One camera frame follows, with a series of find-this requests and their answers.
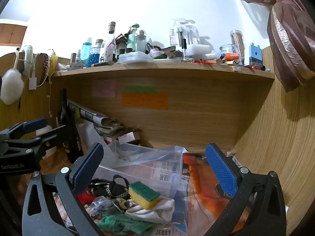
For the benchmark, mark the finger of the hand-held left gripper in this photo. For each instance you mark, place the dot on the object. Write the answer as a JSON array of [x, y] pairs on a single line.
[[34, 125], [57, 133]]

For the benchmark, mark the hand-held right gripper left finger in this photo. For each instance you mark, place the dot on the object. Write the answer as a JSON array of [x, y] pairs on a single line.
[[86, 167]]

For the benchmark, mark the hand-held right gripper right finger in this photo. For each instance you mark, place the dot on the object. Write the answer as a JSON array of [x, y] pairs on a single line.
[[221, 170]]

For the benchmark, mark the clear plastic bin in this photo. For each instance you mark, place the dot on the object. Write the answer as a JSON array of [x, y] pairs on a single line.
[[169, 189]]

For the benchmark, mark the yellow green sponge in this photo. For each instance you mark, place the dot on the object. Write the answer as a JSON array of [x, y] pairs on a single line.
[[145, 194]]

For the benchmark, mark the white plastic bottle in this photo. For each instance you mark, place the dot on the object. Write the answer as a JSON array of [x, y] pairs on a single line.
[[48, 130]]

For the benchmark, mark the dark wine bottle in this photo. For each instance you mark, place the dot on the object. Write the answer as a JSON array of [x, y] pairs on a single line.
[[71, 137]]

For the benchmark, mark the orange magazine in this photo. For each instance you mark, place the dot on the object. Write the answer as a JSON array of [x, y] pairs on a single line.
[[204, 184]]

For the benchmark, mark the red cloth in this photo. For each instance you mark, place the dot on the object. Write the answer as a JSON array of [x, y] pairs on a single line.
[[86, 199]]

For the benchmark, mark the white paper tag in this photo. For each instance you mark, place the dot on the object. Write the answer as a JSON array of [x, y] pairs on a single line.
[[32, 83]]

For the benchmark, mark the white fluffy puff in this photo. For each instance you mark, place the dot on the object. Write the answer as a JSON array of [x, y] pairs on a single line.
[[11, 87]]

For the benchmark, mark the stack of newspapers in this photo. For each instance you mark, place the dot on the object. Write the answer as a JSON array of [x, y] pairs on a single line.
[[103, 125]]

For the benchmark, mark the small silver box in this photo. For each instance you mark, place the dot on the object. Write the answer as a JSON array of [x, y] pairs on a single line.
[[130, 137]]

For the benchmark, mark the newspaper sheet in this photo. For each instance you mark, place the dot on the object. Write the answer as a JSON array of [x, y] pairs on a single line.
[[162, 170]]

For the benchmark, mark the patterned headband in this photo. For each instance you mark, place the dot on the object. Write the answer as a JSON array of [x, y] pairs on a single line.
[[45, 64]]

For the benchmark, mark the clear plastic bag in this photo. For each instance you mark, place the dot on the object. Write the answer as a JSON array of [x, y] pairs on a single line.
[[147, 153]]

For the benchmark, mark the yellow hanging pouch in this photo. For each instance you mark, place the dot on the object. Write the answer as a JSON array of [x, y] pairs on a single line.
[[53, 62]]

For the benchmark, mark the green knitted cloth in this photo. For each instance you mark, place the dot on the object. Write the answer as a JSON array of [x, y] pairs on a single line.
[[123, 223]]

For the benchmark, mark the white fluffy headband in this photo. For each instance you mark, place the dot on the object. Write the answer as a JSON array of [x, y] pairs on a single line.
[[28, 56]]

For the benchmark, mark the white toy airplane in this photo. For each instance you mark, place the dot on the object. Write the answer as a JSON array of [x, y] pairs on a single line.
[[76, 65]]

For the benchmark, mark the white cloth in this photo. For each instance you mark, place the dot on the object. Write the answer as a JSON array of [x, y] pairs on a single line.
[[157, 212]]

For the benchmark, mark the small white spray bottle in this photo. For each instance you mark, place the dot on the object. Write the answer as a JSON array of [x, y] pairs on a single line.
[[78, 57]]

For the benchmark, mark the black marker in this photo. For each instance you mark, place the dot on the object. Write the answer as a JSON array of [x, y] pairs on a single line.
[[102, 64]]

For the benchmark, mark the blue liquid bottle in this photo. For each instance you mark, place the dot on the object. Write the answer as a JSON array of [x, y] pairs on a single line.
[[85, 51]]

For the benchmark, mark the orange paper note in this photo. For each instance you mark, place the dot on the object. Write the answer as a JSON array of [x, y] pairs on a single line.
[[144, 101]]

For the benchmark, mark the blue beads jar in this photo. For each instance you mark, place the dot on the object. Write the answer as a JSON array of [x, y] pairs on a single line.
[[96, 54]]

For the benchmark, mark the green sticky note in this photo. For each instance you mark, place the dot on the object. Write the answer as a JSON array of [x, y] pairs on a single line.
[[139, 89]]

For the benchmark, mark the wooden cabinet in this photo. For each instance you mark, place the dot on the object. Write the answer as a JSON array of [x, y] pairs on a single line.
[[12, 34]]

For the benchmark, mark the corked glass bottle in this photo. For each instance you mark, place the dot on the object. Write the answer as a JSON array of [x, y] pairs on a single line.
[[109, 44]]

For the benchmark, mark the clear lidded food container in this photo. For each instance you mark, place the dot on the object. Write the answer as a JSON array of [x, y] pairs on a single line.
[[135, 57]]

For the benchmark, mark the red pen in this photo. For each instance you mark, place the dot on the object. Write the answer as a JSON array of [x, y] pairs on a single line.
[[199, 62]]

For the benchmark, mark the wooden shelf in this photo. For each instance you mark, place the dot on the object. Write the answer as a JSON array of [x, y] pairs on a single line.
[[160, 70]]

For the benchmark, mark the blue plastic block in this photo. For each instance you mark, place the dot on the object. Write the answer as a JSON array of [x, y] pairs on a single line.
[[254, 56]]

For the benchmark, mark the mint green bottle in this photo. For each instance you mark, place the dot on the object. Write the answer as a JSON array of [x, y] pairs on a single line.
[[131, 39]]

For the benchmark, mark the short glass jar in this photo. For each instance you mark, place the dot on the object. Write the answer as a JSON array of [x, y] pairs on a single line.
[[227, 49]]

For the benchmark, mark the white plastic box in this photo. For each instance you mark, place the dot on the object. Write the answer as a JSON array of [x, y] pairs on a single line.
[[199, 50]]

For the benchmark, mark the tall jar of sticks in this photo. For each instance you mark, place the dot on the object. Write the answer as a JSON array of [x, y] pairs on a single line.
[[237, 41]]

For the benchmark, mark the clear packaging box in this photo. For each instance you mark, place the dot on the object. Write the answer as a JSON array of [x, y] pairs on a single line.
[[176, 34], [193, 33]]

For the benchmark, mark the brown curtain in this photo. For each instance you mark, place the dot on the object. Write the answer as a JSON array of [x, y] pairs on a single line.
[[288, 41]]

